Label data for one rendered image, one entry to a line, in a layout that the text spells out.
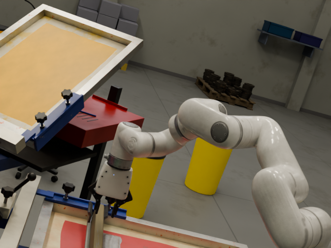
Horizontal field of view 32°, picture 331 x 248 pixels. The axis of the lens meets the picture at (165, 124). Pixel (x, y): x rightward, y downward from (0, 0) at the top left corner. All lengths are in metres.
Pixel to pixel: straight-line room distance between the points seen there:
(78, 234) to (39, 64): 0.91
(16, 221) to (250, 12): 10.82
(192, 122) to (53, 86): 1.13
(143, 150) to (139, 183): 2.84
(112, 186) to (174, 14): 10.31
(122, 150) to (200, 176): 3.90
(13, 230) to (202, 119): 0.67
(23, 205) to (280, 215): 0.91
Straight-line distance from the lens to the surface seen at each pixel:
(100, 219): 1.91
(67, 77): 2.52
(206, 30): 12.15
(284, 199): 1.30
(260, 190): 1.33
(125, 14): 11.31
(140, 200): 4.56
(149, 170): 4.46
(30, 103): 2.42
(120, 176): 1.77
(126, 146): 1.69
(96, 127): 2.72
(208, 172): 5.58
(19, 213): 1.86
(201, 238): 2.19
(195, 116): 1.44
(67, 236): 1.98
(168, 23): 11.99
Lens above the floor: 1.85
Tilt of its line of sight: 14 degrees down
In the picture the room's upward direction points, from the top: 17 degrees clockwise
